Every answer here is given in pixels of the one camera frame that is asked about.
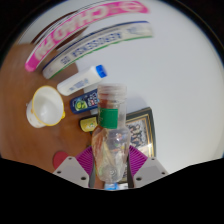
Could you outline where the white mug with yellow rim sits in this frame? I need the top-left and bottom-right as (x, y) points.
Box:
(25, 85), (67, 129)

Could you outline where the framed group photo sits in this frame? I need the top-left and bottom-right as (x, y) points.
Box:
(124, 106), (157, 159)

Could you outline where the white bottle with blue cap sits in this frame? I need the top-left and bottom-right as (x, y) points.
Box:
(56, 64), (108, 97)

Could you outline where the flat round red coaster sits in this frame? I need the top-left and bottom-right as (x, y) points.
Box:
(52, 150), (69, 171)

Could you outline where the white and green cylindrical tube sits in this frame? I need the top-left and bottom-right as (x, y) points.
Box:
(41, 20), (154, 80)

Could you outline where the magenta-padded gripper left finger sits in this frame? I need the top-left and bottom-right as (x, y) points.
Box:
(52, 145), (96, 189)

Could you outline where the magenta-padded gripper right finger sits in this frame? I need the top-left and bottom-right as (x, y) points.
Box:
(128, 145), (169, 189)

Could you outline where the clear bottle with green label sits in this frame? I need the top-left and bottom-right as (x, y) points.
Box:
(90, 83), (132, 184)

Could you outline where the dark blue pump bottle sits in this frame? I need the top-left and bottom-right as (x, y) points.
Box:
(69, 88), (101, 115)

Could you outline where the pink cylindrical tube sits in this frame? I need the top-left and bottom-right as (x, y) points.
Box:
(24, 0), (150, 73)

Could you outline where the brown bottle with yellow label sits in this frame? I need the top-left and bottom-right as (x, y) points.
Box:
(78, 115), (100, 133)

